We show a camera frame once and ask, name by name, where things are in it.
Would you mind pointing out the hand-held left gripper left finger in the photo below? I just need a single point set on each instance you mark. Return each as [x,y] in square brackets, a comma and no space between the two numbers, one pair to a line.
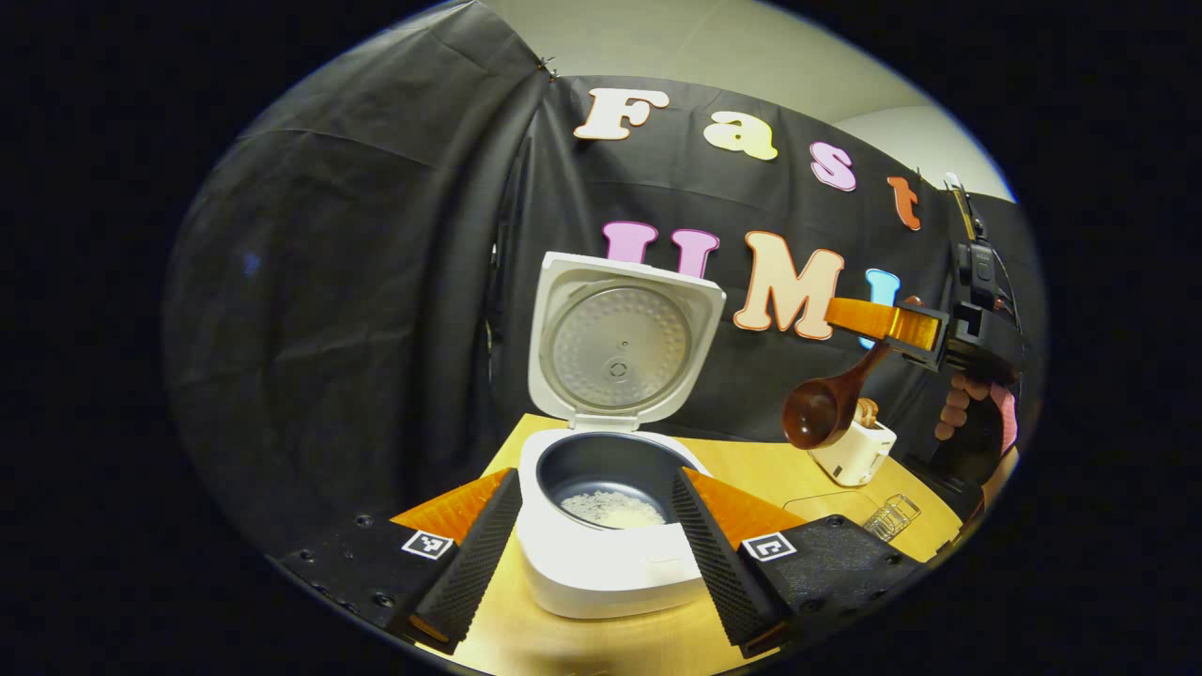
[474,554]

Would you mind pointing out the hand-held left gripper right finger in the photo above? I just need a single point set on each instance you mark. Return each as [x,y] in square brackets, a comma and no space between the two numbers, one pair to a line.
[718,554]

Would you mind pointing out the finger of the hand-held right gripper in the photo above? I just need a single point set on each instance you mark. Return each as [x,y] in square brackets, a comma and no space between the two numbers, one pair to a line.
[892,324]

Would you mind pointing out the white rice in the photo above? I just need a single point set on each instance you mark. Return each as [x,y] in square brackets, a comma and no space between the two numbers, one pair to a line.
[615,510]

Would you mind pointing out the brown wooden spoon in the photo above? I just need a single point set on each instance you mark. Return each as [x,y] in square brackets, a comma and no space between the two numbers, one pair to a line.
[817,413]

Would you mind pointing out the white rice cooker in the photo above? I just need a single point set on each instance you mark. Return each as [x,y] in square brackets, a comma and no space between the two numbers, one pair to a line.
[620,347]

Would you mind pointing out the toasted bread slice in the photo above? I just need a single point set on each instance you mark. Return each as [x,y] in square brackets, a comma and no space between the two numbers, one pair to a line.
[869,413]

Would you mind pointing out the clear plastic container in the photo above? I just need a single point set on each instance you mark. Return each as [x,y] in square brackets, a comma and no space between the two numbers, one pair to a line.
[836,507]

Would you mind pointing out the cream white toaster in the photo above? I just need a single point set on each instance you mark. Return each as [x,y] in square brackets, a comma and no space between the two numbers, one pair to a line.
[850,455]

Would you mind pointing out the black backdrop cloth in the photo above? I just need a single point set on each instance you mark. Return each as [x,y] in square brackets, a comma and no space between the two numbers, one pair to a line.
[329,329]

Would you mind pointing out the small black clip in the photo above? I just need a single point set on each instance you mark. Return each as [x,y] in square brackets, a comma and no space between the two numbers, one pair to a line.
[547,66]

